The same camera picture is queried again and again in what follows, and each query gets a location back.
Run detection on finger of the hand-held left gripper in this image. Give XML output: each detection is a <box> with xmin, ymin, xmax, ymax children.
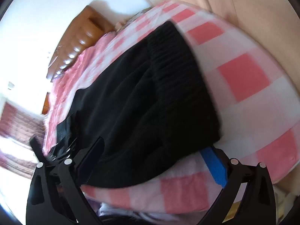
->
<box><xmin>47</xmin><ymin>115</ymin><xmax>81</xmax><ymax>163</ymax></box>
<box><xmin>29</xmin><ymin>135</ymin><xmax>45</xmax><ymax>164</ymax></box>

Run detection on brown wooden bedside cabinet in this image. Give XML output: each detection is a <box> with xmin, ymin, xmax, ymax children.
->
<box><xmin>42</xmin><ymin>92</ymin><xmax>51</xmax><ymax>115</ymax></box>

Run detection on wooden bed headboard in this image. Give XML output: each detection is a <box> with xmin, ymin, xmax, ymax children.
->
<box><xmin>46</xmin><ymin>6</ymin><xmax>116</xmax><ymax>80</ymax></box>

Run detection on person's clothing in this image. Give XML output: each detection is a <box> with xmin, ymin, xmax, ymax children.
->
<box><xmin>89</xmin><ymin>198</ymin><xmax>211</xmax><ymax>225</ymax></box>

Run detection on light wooden wardrobe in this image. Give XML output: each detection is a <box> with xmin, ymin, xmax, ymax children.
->
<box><xmin>131</xmin><ymin>0</ymin><xmax>300</xmax><ymax>104</ymax></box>

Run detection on pink quilt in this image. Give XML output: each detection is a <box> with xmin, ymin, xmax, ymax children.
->
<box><xmin>44</xmin><ymin>31</ymin><xmax>118</xmax><ymax>150</ymax></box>

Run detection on black pants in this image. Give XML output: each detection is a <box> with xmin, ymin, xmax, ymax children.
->
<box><xmin>68</xmin><ymin>21</ymin><xmax>223</xmax><ymax>189</ymax></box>

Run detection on pink checkered bed sheet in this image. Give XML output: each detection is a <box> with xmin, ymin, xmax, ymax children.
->
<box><xmin>44</xmin><ymin>0</ymin><xmax>300</xmax><ymax>215</ymax></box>

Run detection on red patterned curtain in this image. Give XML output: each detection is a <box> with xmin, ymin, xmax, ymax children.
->
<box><xmin>0</xmin><ymin>101</ymin><xmax>45</xmax><ymax>179</ymax></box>

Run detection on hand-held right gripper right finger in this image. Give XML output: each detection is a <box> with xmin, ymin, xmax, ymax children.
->
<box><xmin>200</xmin><ymin>146</ymin><xmax>277</xmax><ymax>225</ymax></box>

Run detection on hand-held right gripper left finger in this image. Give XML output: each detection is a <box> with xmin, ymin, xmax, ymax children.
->
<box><xmin>26</xmin><ymin>137</ymin><xmax>105</xmax><ymax>225</ymax></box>

